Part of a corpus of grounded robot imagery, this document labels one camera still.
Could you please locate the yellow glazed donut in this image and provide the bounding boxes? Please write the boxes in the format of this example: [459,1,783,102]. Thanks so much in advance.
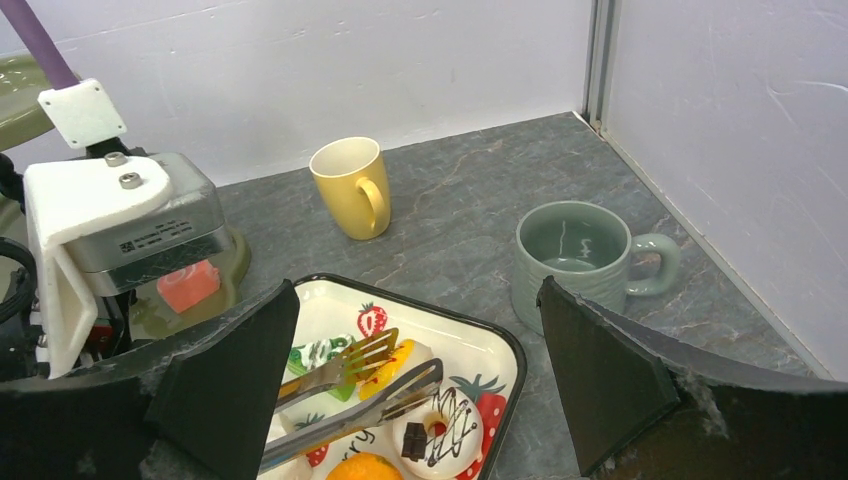
[358,339,433,401]

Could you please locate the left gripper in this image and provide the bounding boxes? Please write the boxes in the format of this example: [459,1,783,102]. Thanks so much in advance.
[1,155,133,381]

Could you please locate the orange macaron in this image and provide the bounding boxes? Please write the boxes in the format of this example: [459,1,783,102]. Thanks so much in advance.
[326,452,404,480]

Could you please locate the pink swirl roll cake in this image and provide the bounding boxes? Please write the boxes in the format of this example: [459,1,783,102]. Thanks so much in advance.
[156,260,221,314]

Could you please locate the grey-green ceramic mug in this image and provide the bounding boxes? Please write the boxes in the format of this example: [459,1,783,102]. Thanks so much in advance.
[510,201,681,335]

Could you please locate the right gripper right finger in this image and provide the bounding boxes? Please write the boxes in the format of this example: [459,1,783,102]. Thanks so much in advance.
[537,277,847,479]

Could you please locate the yellow ceramic mug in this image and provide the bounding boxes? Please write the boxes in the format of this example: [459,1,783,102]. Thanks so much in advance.
[309,137,391,240]

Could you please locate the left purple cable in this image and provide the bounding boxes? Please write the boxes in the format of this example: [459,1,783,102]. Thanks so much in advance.
[0,0,128,150]

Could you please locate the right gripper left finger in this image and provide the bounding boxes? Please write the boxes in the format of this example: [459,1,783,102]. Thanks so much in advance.
[1,280,299,479]

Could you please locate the metal serving tongs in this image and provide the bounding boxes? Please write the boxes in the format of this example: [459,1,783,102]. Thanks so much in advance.
[258,327,445,476]

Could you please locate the strawberry print serving tray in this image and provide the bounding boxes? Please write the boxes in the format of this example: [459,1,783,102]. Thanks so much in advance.
[259,274,527,479]

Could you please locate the green triangular cake slice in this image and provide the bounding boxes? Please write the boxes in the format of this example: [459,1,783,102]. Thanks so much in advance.
[287,334,356,402]

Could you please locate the green three-tier dessert stand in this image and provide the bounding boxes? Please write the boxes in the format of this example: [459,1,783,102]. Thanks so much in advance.
[0,54,253,342]

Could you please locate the white chocolate drizzle donut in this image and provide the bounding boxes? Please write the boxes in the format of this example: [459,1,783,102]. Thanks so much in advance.
[392,387,484,479]

